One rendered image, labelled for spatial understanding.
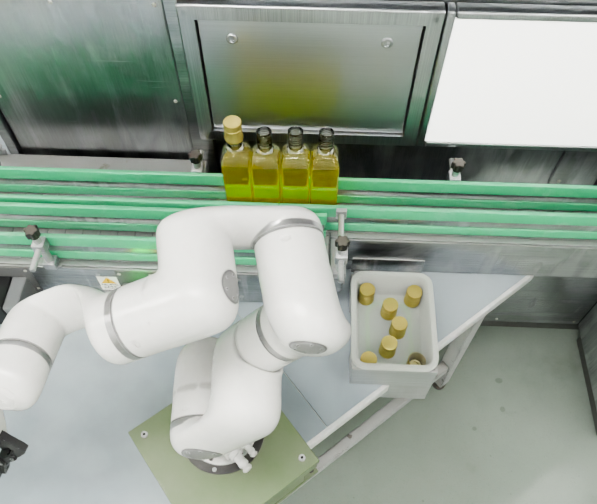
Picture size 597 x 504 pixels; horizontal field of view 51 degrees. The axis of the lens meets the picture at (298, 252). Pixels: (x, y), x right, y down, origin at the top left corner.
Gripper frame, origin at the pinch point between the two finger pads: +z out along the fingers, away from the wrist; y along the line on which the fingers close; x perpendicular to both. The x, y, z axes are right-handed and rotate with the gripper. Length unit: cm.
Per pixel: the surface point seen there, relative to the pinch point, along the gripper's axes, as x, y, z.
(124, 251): 50, 6, -1
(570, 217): 63, 92, -30
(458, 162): 69, 68, -32
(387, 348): 43, 64, -1
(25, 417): 25.3, -3.6, 27.6
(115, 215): 56, 2, -5
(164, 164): 76, 7, -6
